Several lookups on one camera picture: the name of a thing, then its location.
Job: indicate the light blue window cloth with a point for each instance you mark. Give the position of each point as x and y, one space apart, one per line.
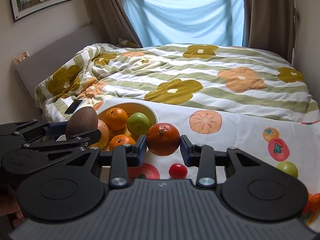
160 22

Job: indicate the red cherry tomato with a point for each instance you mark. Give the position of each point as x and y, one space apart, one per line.
178 171

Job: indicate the white fruit print cloth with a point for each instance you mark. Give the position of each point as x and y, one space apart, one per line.
268 140

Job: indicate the grey bed headboard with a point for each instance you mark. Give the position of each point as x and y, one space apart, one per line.
46 61

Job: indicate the brown kiwi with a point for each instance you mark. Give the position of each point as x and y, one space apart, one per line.
83 120

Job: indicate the black smartphone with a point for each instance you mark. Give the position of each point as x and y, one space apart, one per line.
73 107

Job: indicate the cream duck print bowl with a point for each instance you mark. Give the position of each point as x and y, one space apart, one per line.
130 114

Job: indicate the large orange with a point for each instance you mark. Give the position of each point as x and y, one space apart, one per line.
120 140

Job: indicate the large yellow-red apple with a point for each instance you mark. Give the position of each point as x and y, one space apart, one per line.
105 135

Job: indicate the green apple back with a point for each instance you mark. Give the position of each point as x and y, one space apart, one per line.
289 168

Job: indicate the green apple front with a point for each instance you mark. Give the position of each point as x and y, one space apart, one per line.
138 124

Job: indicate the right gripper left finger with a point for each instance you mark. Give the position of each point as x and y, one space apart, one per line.
120 159

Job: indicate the floral pillow by window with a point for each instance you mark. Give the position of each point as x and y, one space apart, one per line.
124 43

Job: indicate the brown curtain left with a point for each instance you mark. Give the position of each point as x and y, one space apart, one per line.
111 21

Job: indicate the green apple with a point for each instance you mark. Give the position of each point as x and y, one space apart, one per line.
289 168
138 124

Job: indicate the brown curtain right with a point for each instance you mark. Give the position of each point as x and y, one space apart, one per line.
270 25

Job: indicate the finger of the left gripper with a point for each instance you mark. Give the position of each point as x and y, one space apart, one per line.
88 137
55 130

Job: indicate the small tangerine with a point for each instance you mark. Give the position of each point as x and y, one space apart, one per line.
163 139
312 204

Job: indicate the brown curtain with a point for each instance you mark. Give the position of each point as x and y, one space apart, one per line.
270 25
111 21

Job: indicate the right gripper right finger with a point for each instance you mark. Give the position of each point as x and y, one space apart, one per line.
205 158

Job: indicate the floral striped duvet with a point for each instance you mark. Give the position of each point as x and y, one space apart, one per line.
231 79

